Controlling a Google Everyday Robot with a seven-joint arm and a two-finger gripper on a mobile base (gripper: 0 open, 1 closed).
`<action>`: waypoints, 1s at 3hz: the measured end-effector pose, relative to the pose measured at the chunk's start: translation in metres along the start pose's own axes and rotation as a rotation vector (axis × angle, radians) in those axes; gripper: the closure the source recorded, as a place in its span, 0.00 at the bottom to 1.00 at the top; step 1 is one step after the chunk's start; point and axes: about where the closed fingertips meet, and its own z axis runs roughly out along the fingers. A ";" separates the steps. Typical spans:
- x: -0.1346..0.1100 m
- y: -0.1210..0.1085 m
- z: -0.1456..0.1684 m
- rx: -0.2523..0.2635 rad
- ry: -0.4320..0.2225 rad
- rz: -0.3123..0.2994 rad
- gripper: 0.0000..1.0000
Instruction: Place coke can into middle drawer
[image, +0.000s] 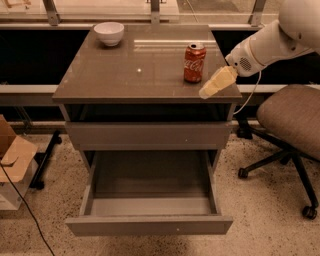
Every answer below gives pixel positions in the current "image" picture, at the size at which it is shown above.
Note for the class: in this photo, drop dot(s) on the black stand leg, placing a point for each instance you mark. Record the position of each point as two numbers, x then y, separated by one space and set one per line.
42 159

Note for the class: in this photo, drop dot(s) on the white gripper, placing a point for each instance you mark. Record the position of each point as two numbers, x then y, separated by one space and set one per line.
240 60

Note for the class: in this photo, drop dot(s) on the open grey drawer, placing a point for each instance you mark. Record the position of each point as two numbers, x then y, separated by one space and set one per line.
150 193

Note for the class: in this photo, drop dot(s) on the red coke can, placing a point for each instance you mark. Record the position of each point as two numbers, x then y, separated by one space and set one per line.
195 54

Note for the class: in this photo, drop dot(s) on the brown office chair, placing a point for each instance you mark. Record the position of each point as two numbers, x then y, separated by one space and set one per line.
291 121

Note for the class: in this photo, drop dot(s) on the grey drawer cabinet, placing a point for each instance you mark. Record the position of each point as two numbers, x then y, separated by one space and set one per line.
140 80

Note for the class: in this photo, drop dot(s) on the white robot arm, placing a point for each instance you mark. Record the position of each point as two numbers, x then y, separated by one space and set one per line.
296 32

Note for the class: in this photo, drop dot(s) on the cardboard box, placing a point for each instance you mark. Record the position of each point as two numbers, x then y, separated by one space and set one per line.
17 156

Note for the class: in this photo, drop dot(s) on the closed grey upper drawer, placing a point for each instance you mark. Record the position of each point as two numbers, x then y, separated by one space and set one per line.
148 136

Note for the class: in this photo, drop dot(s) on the white ceramic bowl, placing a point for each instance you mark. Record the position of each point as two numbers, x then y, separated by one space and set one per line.
109 33

